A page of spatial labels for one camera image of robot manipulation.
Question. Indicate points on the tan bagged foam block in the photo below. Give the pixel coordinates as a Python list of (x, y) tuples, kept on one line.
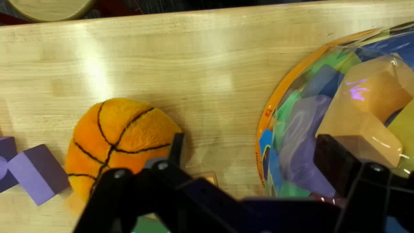
[(366, 111)]

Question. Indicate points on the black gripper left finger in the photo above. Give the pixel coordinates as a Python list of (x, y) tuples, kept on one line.
[(129, 194)]

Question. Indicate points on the orange plush basketball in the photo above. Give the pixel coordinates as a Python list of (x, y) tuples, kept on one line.
[(124, 124)]

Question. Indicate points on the purple bagged foam block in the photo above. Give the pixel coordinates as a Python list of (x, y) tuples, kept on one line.
[(302, 146)]

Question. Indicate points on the red-legged wooden stool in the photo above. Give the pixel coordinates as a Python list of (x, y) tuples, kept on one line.
[(47, 8)]

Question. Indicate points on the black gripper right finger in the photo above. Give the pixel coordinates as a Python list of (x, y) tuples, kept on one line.
[(370, 194)]

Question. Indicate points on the blue bagged foam block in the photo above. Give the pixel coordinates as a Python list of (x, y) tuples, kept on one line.
[(321, 82)]

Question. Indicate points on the yellow bagged foam block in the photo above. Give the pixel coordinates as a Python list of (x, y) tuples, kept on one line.
[(402, 130)]

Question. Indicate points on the green cylinder foam block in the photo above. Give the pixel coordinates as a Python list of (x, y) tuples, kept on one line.
[(149, 225)]

